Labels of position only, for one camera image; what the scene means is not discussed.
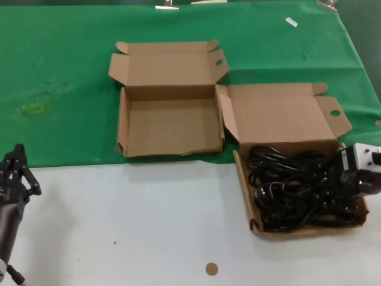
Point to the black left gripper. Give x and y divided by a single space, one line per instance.
12 193

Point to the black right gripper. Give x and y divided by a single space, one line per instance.
342 181

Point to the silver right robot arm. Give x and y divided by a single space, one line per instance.
361 158

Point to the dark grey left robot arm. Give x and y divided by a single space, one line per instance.
7 229

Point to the open brown cardboard box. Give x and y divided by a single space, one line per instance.
276 113

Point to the cardboard box with torn edge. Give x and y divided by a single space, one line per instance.
172 125

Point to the green table cloth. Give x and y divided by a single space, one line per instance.
59 59

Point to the round brown cardboard disc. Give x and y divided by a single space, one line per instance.
212 269

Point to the small white tape strip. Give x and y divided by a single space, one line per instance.
291 22

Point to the silver metal binder clip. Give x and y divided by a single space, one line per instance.
327 4
167 6

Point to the white paper sheet edge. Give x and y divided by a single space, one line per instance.
208 1

